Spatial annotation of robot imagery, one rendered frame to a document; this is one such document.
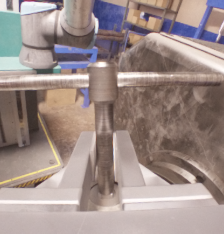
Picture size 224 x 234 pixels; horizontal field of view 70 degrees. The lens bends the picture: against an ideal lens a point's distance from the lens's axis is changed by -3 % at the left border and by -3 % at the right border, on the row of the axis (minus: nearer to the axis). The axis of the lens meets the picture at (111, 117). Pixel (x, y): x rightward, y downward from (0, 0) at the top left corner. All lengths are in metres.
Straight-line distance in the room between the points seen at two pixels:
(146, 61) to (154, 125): 0.12
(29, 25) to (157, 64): 0.66
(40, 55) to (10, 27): 0.21
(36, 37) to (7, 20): 0.18
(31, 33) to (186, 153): 0.77
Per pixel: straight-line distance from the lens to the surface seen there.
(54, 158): 1.34
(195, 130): 0.28
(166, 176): 0.26
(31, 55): 0.88
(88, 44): 0.85
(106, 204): 0.18
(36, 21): 0.84
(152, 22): 4.18
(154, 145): 0.34
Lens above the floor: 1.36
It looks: 35 degrees down
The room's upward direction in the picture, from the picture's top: 15 degrees clockwise
